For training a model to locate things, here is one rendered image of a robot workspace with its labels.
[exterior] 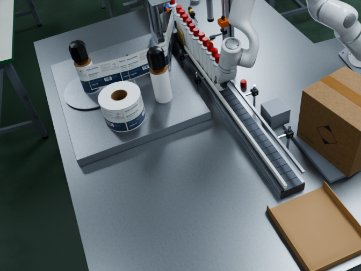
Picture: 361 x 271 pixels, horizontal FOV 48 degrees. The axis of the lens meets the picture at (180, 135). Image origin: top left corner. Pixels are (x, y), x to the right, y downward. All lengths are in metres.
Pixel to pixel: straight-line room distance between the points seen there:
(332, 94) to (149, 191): 0.84
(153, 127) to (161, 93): 0.18
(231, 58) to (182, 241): 0.78
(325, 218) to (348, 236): 0.10
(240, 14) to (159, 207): 0.85
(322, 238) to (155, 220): 0.64
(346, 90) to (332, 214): 0.49
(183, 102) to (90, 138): 0.49
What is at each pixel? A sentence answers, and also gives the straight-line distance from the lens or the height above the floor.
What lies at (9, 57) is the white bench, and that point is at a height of 0.80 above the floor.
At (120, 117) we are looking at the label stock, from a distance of 1.89.
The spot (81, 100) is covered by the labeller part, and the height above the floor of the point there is 0.89.
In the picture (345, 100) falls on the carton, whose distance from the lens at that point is 1.70.
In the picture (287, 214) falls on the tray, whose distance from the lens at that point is 1.68.
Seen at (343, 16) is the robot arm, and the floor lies 1.23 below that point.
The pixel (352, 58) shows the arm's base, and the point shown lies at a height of 0.87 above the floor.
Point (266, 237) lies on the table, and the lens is 1.62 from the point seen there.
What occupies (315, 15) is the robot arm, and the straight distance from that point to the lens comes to 2.06.
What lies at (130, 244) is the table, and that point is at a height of 0.83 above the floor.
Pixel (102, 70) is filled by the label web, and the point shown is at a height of 1.02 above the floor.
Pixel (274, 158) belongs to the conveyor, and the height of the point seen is 0.88.
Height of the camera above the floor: 2.25
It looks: 47 degrees down
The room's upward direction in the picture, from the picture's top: 10 degrees counter-clockwise
